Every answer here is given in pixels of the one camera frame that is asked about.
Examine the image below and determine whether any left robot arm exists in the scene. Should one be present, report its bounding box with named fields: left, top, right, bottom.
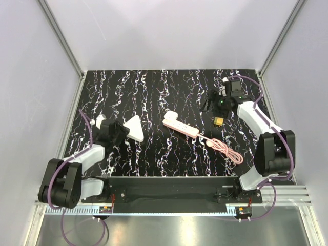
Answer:
left=38, top=120, right=130, bottom=209

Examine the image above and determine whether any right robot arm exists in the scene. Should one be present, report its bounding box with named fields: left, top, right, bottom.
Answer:
left=200, top=75, right=296, bottom=203

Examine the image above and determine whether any pink power strip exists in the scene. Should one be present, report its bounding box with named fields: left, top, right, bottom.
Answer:
left=162, top=119, right=199, bottom=138

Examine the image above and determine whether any white plug on strip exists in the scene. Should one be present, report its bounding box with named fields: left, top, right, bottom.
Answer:
left=164, top=110, right=178, bottom=120

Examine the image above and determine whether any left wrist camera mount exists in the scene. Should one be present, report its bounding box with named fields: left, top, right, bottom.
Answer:
left=90, top=114, right=107, bottom=129

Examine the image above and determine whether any pink coiled power cord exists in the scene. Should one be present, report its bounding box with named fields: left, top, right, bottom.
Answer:
left=197, top=135, right=243, bottom=165

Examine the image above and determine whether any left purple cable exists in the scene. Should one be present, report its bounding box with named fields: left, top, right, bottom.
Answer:
left=48, top=109, right=111, bottom=246

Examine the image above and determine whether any white triangular socket adapter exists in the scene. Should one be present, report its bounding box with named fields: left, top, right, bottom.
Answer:
left=123, top=115, right=144, bottom=142

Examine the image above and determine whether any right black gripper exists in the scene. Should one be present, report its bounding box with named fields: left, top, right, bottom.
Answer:
left=200, top=90, right=230, bottom=119

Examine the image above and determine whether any yellow USB charger plug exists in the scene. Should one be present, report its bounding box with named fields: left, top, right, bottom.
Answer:
left=213, top=117, right=224, bottom=127

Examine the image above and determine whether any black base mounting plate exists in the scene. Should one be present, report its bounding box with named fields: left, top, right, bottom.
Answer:
left=83, top=177, right=262, bottom=215

